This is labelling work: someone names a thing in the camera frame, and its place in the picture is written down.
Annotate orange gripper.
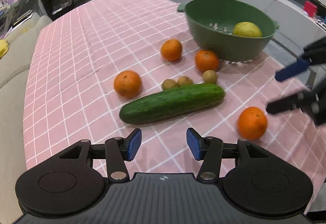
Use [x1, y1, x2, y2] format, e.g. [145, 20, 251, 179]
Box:
[237, 107, 268, 141]

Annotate green cucumber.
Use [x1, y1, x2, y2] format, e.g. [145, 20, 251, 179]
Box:
[119, 83, 225, 124]

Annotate yellow-green pear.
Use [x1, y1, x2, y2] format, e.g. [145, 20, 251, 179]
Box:
[233, 22, 262, 38]

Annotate orange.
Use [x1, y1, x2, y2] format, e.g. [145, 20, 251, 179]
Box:
[160, 39, 182, 61]
[195, 50, 219, 72]
[113, 70, 142, 99]

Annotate red box on bench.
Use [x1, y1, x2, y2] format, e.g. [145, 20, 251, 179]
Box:
[303, 1, 317, 18]

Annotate green plastic colander bowl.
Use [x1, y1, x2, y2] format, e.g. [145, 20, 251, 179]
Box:
[177, 0, 279, 62]

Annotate pink checkered tablecloth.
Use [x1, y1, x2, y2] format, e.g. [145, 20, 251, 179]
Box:
[23, 0, 326, 199]

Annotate beige sofa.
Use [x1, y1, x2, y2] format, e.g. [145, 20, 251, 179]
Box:
[1, 13, 52, 223]

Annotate yellow cushion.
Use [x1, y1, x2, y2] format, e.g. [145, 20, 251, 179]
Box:
[0, 39, 9, 59]

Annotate cluttered desk with books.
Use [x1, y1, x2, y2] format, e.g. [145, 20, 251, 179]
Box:
[1, 0, 41, 38]

